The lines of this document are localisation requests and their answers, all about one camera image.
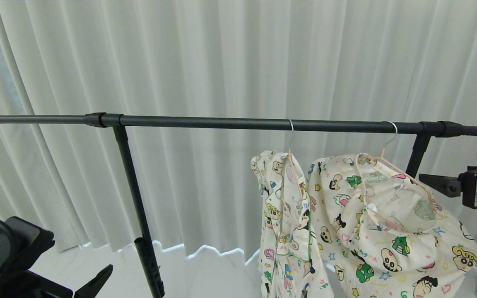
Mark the black clothes rack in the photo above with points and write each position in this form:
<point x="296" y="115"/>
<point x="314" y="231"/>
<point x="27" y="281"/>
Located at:
<point x="222" y="122"/>

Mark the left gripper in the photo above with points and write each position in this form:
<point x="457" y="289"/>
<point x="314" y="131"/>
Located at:
<point x="35" y="289"/>

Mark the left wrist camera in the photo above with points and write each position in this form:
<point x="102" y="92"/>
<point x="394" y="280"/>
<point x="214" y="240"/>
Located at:
<point x="10" y="248"/>

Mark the pink clothes hanger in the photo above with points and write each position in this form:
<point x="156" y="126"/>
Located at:
<point x="290" y="136"/>
<point x="391" y="142"/>

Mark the cream printed garment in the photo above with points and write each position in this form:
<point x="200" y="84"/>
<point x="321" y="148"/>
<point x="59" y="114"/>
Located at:
<point x="288" y="231"/>

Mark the cream printed pants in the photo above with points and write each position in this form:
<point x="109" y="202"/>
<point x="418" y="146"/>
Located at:
<point x="387" y="231"/>

